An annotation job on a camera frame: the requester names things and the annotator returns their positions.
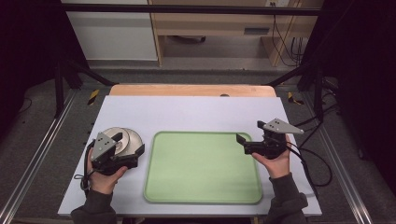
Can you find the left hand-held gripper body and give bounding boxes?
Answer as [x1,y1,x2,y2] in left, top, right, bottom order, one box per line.
[90,132,138,176]

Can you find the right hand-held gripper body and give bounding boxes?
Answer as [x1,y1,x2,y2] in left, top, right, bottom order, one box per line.
[261,118,305,161]

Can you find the large silver metal plate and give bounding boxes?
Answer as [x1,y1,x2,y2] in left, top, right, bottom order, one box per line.
[115,127,145,159]

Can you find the person's right hand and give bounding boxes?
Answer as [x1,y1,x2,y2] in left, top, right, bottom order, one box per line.
[251,133,292,180]

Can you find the person's left hand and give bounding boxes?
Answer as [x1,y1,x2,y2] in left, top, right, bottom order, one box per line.
[86,148,129,196]

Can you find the yellow black tape marker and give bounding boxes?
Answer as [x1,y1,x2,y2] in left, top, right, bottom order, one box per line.
[286,91,305,106]
[87,89,101,106]

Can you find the green tray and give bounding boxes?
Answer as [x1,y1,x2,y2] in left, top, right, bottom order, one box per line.
[143,131,263,205]

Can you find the black metal stand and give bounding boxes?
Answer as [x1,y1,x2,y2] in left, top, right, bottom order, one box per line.
[266,61,325,121]
[53,58,117,119]

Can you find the wooden table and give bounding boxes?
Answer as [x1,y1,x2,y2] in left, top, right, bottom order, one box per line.
[108,83,277,98]

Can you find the white cabinet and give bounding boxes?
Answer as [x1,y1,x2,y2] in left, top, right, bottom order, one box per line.
[61,0,159,62]

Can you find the wooden desk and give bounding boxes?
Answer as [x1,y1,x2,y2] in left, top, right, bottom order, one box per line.
[148,0,325,67]

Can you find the dark curtain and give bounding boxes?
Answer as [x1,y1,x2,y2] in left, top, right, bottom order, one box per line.
[300,0,396,178]
[0,0,90,138]

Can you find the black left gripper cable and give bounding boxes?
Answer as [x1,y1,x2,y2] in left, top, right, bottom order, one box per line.
[74,140,96,198]

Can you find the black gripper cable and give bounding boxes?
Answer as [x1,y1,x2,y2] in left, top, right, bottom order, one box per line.
[74,140,96,198]
[285,142,333,198]

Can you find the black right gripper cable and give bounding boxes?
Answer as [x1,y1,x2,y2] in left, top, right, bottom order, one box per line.
[285,142,333,198]

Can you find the black floor cables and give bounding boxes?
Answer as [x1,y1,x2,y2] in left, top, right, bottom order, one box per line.
[293,77,341,149]

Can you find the aluminium floor rail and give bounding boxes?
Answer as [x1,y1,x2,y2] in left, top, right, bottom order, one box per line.
[302,92,374,224]
[0,89,78,224]

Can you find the black hanging cables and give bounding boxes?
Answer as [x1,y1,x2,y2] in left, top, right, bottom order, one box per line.
[271,1,305,67]

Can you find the thin black floor cable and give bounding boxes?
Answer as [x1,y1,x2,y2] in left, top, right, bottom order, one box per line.
[18,97,34,115]

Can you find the white wall socket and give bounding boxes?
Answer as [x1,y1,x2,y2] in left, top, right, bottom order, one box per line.
[265,0,291,8]

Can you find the black horizontal frame bar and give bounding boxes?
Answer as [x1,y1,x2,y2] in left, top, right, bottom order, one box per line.
[60,3,322,17]

